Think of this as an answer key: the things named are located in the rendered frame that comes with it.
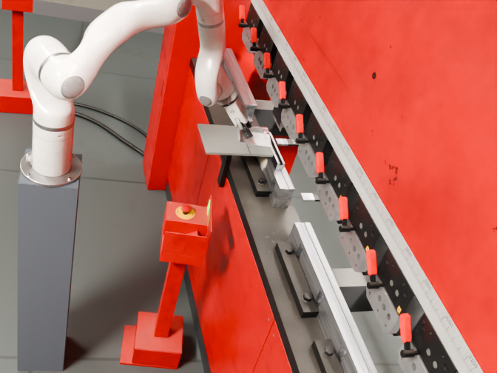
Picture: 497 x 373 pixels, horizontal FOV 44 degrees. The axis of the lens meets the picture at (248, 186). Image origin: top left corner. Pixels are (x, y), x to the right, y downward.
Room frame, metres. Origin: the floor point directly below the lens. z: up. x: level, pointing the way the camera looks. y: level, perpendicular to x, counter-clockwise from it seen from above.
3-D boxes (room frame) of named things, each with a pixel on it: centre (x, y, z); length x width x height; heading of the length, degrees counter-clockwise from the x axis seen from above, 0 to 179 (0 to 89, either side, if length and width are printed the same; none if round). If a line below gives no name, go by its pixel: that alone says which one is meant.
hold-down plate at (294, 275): (1.43, -0.24, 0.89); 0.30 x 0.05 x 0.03; 25
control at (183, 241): (1.66, 0.18, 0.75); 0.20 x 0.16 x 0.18; 14
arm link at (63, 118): (1.49, 0.65, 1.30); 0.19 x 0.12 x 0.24; 49
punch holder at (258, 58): (2.21, 0.06, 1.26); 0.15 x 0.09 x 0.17; 25
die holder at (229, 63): (2.50, 0.20, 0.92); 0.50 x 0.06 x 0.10; 25
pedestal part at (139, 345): (1.65, 0.21, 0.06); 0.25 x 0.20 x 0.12; 104
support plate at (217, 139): (1.94, 0.10, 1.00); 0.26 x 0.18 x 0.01; 115
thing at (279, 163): (1.97, -0.05, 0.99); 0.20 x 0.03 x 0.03; 25
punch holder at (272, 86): (2.03, -0.02, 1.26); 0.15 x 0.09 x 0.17; 25
